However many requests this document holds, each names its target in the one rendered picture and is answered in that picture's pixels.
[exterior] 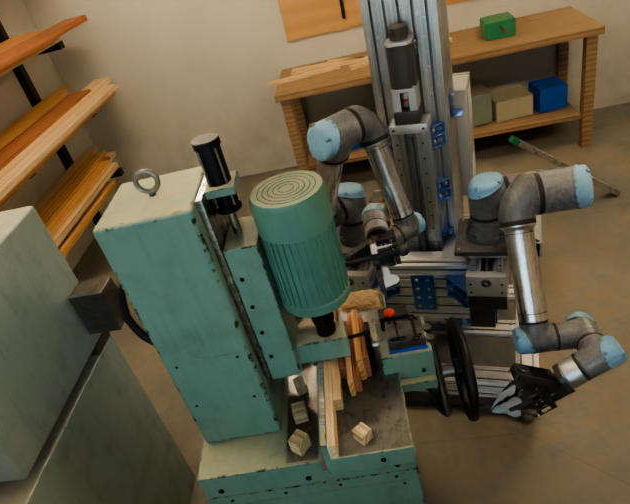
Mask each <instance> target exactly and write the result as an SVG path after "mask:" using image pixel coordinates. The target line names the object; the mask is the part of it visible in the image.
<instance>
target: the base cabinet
mask: <svg viewBox="0 0 630 504"><path fill-rule="evenodd" d="M413 445H414V450H415V455H416V460H417V467H416V468H411V469H404V470H397V471H391V472H384V473H377V474H371V475H364V476H357V477H350V478H344V479H337V480H330V481H324V482H317V483H310V484H304V485H297V486H290V487H284V488H277V489H270V490H264V491H257V492H250V493H244V494H237V495H230V496H224V497H217V498H210V499H208V500H209V502H210V504H427V503H426V498H425V493H424V488H423V483H422V478H421V473H420V468H419V463H418V458H417V453H416V448H415V443H414V441H413Z"/></svg>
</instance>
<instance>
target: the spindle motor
mask: <svg viewBox="0 0 630 504"><path fill-rule="evenodd" d="M249 206H250V209H251V212H252V215H253V218H254V221H255V224H256V227H257V230H258V233H259V235H260V239H261V242H262V244H263V247H264V250H265V253H266V256H267V259H268V262H269V265H270V268H271V271H272V274H273V277H274V280H275V283H276V286H277V289H278V292H279V295H280V298H281V301H282V304H283V307H284V308H285V310H286V311H287V312H289V313H290V314H292V315H294V316H298V317H304V318H311V317H318V316H322V315H325V314H328V313H330V312H332V311H334V310H336V309H337V308H339V307H340V306H341V305H342V304H343V303H344V302H345V301H346V300H347V299H348V297H349V295H350V291H351V287H350V282H349V278H348V274H347V270H346V266H345V262H344V258H343V253H342V249H341V245H340V241H339V237H338V233H337V228H336V224H335V220H334V216H333V212H332V207H331V203H330V199H329V195H328V191H327V187H326V182H325V181H324V179H323V178H322V177H321V176H320V175H319V174H317V173H315V172H312V171H307V170H296V171H289V172H284V173H281V174H277V175H275V176H272V177H270V178H268V179H266V180H264V181H262V182H261V183H260V184H258V185H257V186H256V187H255V188H254V189H253V190H252V192H251V194H250V198H249Z"/></svg>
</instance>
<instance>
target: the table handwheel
mask: <svg viewBox="0 0 630 504"><path fill-rule="evenodd" d="M446 332H447V341H448V347H449V353H450V358H451V363H450V364H444V365H441V366H442V370H443V371H442V372H443V374H442V375H443V377H442V378H446V377H452V376H454V377H455V381H456V384H457V388H458V392H459V396H460V399H461V402H462V405H463V408H464V411H465V413H466V415H467V417H468V419H469V420H470V421H473V422H475V421H478V420H479V418H480V399H479V392H478V386H477V380H476V375H475V371H474V366H473V362H472V358H471V354H470V351H469V347H468V344H467V340H466V337H465V334H464V332H463V329H462V327H461V324H460V322H459V321H458V319H457V318H455V317H449V318H448V319H447V322H446Z"/></svg>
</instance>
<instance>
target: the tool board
mask: <svg viewBox="0 0 630 504"><path fill-rule="evenodd" d="M463 1H467V0H446V2H447V5H450V4H454V3H459V2H463ZM278 4H279V8H280V12H281V16H282V20H283V25H284V29H285V33H286V37H287V41H293V40H297V39H301V38H306V37H310V36H315V35H319V34H323V33H328V32H332V31H336V30H341V29H345V28H349V27H354V26H358V25H362V19H361V13H360V7H359V1H358V0H278Z"/></svg>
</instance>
